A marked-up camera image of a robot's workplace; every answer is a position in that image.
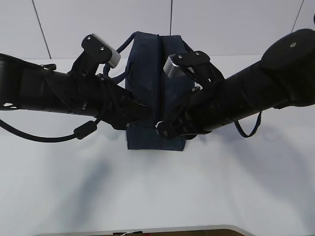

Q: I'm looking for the navy blue lunch bag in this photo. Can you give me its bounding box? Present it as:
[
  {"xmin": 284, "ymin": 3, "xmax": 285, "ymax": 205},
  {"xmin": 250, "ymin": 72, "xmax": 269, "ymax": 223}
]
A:
[{"xmin": 114, "ymin": 31, "xmax": 195, "ymax": 151}]

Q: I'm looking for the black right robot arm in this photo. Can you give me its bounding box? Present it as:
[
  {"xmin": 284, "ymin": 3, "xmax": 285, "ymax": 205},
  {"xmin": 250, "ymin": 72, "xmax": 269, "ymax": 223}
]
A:
[{"xmin": 157, "ymin": 29, "xmax": 315, "ymax": 140}]

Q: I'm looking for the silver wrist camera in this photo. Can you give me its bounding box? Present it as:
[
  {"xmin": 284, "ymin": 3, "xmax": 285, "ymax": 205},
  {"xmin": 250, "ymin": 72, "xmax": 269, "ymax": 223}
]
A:
[
  {"xmin": 81, "ymin": 33, "xmax": 121, "ymax": 68},
  {"xmin": 163, "ymin": 51, "xmax": 210, "ymax": 84}
]

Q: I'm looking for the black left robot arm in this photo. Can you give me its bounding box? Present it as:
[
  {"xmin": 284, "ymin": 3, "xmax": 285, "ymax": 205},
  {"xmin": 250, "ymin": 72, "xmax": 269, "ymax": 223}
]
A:
[{"xmin": 0, "ymin": 54, "xmax": 151, "ymax": 130}]

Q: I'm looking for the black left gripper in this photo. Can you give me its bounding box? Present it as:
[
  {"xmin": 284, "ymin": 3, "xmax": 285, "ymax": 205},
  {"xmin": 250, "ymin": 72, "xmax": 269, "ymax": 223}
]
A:
[{"xmin": 66, "ymin": 72, "xmax": 152, "ymax": 129}]

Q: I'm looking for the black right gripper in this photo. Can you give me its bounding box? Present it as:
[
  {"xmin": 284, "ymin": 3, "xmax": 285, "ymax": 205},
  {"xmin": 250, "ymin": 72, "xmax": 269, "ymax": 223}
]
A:
[{"xmin": 157, "ymin": 81, "xmax": 236, "ymax": 140}]

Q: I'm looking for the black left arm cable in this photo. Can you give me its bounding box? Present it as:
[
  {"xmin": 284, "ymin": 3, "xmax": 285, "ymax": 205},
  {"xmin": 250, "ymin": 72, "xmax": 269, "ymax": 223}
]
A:
[{"xmin": 0, "ymin": 118, "xmax": 99, "ymax": 143}]

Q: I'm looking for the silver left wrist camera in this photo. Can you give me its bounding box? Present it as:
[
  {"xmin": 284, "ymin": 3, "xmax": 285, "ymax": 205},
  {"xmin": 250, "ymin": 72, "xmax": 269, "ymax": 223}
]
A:
[{"xmin": 81, "ymin": 33, "xmax": 121, "ymax": 68}]

